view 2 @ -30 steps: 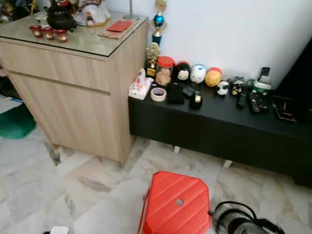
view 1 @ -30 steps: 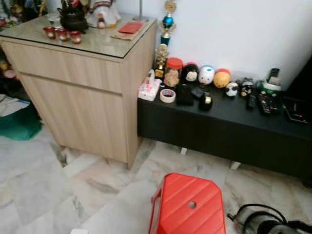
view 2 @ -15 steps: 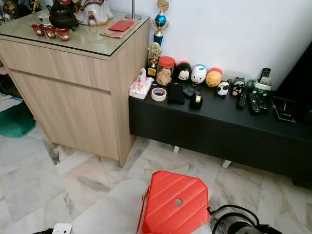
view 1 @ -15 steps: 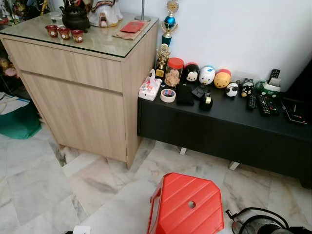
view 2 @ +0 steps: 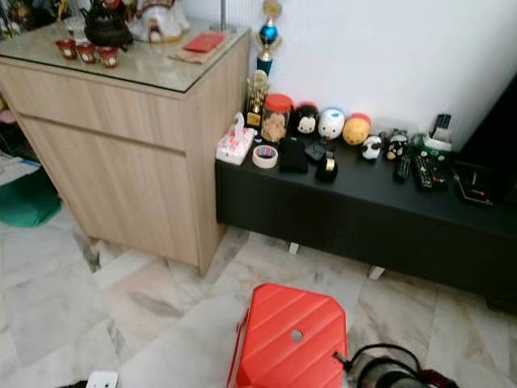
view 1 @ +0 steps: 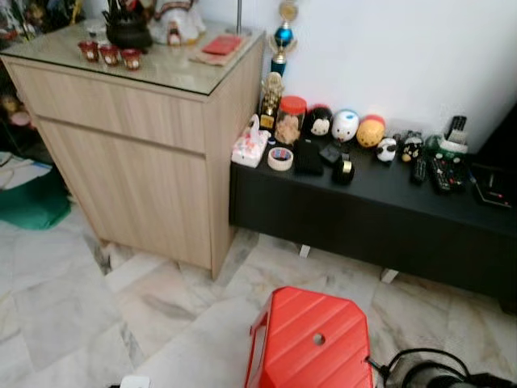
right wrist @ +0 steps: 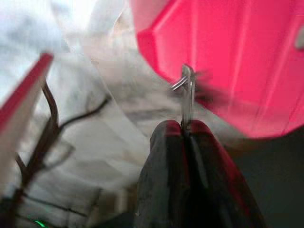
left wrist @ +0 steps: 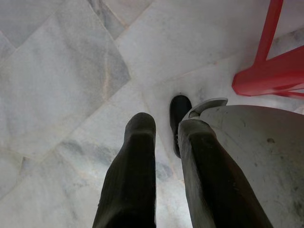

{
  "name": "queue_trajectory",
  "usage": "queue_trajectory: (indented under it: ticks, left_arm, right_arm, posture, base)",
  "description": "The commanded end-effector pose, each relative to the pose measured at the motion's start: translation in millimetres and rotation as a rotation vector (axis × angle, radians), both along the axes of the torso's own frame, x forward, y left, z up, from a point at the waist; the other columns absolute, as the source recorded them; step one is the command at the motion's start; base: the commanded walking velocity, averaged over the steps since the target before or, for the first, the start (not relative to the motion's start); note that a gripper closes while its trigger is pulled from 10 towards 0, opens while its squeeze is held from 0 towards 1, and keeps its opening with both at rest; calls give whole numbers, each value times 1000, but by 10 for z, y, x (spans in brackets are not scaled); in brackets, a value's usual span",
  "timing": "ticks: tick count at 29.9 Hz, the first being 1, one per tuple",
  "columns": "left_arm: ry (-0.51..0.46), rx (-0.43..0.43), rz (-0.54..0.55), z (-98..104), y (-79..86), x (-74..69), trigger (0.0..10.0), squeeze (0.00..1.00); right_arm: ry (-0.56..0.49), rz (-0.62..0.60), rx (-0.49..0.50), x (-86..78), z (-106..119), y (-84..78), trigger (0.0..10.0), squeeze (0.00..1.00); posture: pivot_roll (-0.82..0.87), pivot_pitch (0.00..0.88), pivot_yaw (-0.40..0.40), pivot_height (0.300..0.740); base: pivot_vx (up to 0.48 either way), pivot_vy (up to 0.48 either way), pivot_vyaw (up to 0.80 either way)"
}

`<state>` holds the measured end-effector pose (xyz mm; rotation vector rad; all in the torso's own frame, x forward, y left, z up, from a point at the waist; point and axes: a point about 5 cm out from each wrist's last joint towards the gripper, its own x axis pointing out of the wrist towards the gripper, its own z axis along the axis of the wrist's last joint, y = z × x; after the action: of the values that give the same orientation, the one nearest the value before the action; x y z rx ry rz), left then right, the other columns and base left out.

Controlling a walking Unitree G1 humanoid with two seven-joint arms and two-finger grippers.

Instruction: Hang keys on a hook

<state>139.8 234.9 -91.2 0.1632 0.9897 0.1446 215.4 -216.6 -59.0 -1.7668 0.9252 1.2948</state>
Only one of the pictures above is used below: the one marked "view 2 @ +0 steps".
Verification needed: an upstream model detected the green bag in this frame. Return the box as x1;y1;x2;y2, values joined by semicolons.
0;168;49;229

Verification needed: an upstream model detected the white paper sheet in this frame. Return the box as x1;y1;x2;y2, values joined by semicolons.
0;154;41;187

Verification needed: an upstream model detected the pink plush toy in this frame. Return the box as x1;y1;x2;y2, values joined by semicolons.
0;108;22;130

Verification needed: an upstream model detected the light wooden cabinet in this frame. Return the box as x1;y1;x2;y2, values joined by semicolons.
0;28;251;276

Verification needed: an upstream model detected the black teapot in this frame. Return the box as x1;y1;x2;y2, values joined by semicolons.
82;0;134;48

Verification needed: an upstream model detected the white lucky cat figurine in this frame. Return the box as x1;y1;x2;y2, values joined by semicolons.
129;0;187;43

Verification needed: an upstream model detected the white and red tissue pack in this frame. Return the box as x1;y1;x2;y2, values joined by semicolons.
216;113;255;167

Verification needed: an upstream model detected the red packet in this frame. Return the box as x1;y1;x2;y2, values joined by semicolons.
182;32;227;53

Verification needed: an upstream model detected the white tape roll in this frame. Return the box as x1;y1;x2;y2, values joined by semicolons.
251;145;280;170

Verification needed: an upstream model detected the silver lamp pole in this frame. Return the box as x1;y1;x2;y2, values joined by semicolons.
210;0;235;33

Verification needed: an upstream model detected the clear jar with red lid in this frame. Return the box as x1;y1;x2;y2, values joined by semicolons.
261;93;293;145

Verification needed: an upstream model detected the black wallet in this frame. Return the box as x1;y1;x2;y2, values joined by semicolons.
279;137;309;174

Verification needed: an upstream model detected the gold and blue trophy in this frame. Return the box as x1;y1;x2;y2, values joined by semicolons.
245;0;284;130

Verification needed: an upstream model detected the small black box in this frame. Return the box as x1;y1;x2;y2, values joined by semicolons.
304;141;326;162

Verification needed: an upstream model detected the red plastic stool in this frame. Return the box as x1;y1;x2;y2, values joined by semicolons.
226;283;350;388

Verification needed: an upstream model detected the black tape dispenser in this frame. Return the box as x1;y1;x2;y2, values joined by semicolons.
315;151;338;183

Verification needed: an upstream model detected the white round plush toy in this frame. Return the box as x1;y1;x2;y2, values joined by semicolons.
317;107;347;141

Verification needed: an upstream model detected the yellow round plush toy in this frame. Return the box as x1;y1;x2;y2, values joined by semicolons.
342;112;372;146

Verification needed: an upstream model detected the black low TV console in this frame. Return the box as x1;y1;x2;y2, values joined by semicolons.
214;117;517;314

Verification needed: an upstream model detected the small white panda figure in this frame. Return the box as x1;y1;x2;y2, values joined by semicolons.
361;134;383;161

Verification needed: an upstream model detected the small black animal figure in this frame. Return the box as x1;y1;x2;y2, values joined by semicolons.
385;129;410;161

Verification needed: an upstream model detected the green and white holder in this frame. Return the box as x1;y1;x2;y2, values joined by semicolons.
412;131;453;155

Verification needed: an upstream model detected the slim black remote control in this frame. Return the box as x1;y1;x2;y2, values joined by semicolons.
432;113;452;140

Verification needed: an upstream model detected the black television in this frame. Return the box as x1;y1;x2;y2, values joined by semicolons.
456;95;517;175

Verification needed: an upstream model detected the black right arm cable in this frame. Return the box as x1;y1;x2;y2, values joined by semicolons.
334;343;425;388

